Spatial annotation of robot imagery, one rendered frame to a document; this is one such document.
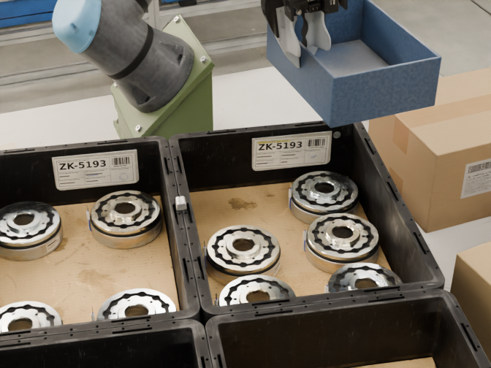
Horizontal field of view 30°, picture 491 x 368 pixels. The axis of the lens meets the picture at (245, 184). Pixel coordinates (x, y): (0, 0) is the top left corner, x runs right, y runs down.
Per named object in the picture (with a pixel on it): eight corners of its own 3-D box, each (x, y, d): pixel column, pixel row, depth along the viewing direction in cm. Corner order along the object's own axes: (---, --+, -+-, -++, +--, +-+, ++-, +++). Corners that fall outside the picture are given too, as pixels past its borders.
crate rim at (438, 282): (167, 147, 139) (166, 134, 138) (358, 129, 144) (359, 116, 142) (203, 331, 107) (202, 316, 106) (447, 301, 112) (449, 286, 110)
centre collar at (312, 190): (304, 183, 139) (304, 179, 139) (335, 179, 141) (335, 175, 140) (314, 202, 136) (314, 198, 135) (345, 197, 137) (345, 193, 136)
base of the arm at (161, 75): (123, 96, 174) (84, 67, 168) (172, 33, 173) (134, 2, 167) (153, 124, 162) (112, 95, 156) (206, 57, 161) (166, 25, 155)
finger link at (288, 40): (290, 88, 113) (288, 20, 107) (273, 67, 117) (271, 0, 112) (314, 83, 113) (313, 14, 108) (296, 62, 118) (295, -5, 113)
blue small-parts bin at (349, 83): (265, 58, 127) (267, 11, 123) (361, 40, 132) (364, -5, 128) (330, 128, 112) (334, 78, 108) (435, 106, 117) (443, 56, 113)
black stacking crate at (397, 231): (172, 198, 145) (168, 138, 138) (353, 180, 149) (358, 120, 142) (206, 386, 113) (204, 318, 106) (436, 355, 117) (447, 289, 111)
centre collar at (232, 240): (221, 239, 128) (221, 236, 128) (256, 234, 129) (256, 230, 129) (230, 261, 125) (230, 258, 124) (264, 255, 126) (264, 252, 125)
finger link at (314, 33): (317, 82, 114) (314, 14, 108) (299, 61, 118) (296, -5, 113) (340, 77, 114) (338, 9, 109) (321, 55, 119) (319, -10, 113)
